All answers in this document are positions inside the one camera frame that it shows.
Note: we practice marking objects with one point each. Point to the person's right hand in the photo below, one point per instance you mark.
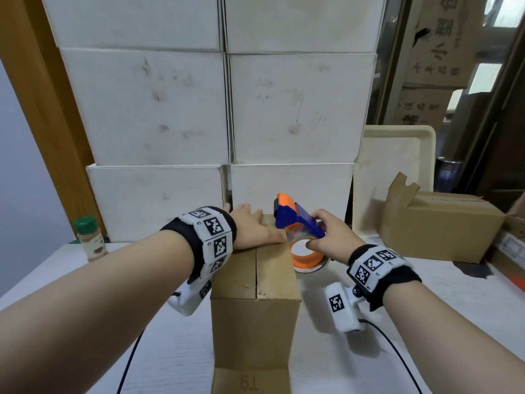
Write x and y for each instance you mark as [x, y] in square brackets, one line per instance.
[338, 242]

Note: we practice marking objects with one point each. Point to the person's left hand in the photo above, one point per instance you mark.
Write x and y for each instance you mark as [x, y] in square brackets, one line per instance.
[250, 229]

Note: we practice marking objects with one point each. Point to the person's left little finger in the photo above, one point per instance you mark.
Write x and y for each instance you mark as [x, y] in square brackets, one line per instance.
[227, 208]

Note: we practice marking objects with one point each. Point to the person's right thumb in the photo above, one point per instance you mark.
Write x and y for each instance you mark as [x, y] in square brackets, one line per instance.
[316, 244]

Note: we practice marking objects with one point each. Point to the person's left thumb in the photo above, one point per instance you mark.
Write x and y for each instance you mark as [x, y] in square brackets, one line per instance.
[277, 237]

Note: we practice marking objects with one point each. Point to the orange and blue tape dispenser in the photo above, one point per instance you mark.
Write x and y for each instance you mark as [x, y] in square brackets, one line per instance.
[297, 219]

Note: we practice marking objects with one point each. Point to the tall brown cardboard box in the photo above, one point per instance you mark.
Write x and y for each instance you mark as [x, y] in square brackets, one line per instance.
[254, 315]

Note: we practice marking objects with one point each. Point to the person's right forearm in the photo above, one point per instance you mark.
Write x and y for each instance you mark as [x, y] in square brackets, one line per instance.
[459, 344]

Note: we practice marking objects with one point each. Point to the person's left forearm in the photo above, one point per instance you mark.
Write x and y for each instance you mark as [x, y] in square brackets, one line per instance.
[90, 307]

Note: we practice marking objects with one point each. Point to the left wristband with marker tiles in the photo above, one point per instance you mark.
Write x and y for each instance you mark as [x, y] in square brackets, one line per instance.
[213, 237]

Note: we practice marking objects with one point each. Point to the wristband with marker tiles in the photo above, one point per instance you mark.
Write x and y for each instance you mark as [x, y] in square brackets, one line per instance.
[377, 270]
[213, 237]

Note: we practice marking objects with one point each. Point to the right wristband with marker tiles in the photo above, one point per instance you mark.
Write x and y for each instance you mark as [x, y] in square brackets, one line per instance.
[377, 270]

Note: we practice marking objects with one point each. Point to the stack of white boxes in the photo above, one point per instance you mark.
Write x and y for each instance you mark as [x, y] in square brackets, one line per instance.
[184, 110]

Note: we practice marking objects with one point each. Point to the cream plastic tray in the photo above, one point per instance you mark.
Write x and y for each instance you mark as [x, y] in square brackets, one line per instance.
[393, 159]

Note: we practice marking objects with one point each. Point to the open brown cardboard box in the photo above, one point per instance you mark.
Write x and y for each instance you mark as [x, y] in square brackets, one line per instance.
[443, 225]

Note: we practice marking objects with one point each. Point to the spice jar with green lid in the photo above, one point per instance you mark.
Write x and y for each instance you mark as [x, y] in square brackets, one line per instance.
[92, 240]

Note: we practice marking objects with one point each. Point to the dark metal can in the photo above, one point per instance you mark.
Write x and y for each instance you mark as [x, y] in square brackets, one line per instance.
[447, 174]

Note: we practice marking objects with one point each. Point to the small printed cardboard carton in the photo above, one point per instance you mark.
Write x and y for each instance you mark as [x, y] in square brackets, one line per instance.
[422, 106]

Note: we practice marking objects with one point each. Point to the cardboard box with white label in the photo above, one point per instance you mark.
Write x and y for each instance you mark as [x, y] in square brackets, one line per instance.
[510, 246]

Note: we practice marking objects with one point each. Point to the large printed cardboard carton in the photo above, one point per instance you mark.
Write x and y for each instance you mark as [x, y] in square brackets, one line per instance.
[443, 40]

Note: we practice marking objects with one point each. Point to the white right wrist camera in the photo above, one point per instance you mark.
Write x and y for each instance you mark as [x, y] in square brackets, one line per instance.
[342, 309]

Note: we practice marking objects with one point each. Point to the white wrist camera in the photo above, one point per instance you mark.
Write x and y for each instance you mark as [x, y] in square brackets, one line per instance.
[342, 309]
[188, 301]

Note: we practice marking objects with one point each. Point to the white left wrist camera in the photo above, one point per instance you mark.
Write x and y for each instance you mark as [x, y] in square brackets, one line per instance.
[188, 301]

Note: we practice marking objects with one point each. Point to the brown wooden door frame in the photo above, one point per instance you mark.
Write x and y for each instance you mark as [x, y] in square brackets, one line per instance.
[45, 118]

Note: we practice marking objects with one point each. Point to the dark metal door frame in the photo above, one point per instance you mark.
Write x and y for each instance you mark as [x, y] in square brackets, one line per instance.
[498, 114]

